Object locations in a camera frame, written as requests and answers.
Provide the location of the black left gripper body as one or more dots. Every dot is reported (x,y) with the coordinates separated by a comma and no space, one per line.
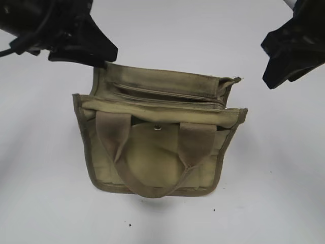
(39,25)

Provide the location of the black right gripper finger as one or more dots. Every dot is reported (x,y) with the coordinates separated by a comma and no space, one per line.
(304,38)
(290,66)

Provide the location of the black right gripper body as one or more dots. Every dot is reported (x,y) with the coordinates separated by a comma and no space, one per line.
(307,16)

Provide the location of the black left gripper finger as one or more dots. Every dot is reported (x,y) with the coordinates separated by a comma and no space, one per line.
(88,35)
(94,57)

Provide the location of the olive yellow canvas bag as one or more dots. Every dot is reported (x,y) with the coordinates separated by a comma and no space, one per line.
(156,133)

